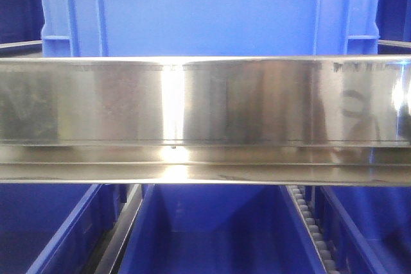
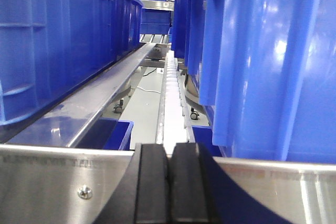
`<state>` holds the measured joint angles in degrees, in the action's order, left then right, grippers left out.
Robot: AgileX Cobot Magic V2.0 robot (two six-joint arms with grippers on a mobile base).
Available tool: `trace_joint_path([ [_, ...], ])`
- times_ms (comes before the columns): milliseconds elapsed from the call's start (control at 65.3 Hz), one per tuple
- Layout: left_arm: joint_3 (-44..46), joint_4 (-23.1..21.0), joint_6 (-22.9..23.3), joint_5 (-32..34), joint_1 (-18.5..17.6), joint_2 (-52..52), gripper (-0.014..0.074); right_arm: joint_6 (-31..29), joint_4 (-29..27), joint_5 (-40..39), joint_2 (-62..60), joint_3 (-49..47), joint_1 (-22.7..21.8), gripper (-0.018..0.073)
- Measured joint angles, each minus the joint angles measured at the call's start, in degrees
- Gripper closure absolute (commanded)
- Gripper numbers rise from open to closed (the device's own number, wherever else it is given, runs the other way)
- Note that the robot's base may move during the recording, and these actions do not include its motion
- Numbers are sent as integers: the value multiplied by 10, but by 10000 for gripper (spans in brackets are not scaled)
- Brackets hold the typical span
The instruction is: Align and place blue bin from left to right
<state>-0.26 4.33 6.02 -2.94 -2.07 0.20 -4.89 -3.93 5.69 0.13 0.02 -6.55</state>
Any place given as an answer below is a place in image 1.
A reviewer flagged blue plastic bin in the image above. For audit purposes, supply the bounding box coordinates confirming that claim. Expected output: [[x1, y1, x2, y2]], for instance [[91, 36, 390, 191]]
[[1, 184, 119, 273], [119, 184, 325, 273], [311, 186, 410, 273]]

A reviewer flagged stainless steel shelf beam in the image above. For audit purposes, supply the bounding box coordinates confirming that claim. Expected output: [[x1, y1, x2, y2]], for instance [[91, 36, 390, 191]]
[[1, 55, 410, 186]]

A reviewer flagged large blue crate upper shelf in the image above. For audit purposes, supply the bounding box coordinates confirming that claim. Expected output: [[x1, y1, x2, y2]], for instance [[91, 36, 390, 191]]
[[42, 0, 379, 56]]

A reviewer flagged dark blue crate upper left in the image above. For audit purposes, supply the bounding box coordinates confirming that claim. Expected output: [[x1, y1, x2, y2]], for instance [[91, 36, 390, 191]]
[[1, 0, 44, 44]]

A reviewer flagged dark blue crate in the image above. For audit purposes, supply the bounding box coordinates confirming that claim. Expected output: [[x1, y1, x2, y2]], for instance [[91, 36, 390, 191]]
[[377, 0, 410, 42], [1, 0, 44, 44]]

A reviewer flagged dark blue crate upper right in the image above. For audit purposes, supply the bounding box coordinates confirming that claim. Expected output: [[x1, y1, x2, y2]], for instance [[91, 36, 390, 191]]
[[377, 0, 410, 42]]

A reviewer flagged metal divider rail left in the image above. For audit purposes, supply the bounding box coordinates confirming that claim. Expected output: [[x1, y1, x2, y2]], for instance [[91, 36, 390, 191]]
[[94, 184, 143, 273]]

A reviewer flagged roller track rail right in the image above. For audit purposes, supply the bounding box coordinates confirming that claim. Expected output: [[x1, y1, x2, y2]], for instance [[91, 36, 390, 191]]
[[286, 185, 340, 274]]

